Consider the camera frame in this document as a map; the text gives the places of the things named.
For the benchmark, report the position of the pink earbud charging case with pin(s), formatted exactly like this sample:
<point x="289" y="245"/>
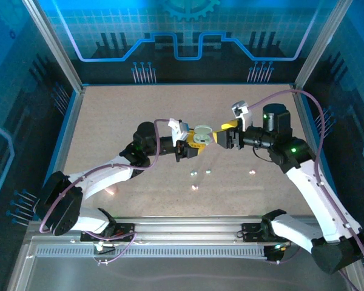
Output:
<point x="111" y="190"/>

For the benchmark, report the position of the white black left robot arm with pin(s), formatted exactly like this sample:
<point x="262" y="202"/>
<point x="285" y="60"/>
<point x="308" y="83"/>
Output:
<point x="109" y="179"/>

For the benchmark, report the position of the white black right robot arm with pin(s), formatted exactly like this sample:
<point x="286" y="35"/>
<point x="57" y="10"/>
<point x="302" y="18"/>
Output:
<point x="315" y="194"/>

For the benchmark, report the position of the black control box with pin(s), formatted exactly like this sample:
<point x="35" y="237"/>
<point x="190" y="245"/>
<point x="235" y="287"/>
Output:
<point x="273" y="254"/>

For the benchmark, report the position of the grey metal front panel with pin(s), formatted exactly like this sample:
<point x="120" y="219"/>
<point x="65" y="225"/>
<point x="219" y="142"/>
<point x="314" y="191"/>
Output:
<point x="182" y="272"/>

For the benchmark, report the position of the aluminium table side rail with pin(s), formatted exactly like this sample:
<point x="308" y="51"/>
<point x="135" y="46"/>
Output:
<point x="308" y="127"/>
<point x="71" y="127"/>

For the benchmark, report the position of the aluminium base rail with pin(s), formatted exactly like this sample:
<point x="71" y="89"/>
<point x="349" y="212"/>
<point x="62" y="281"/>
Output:
<point x="188" y="230"/>

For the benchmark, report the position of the aluminium frame post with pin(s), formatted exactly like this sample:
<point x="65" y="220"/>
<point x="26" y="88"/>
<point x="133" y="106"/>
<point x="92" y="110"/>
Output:
<point x="321" y="45"/>
<point x="59" y="51"/>

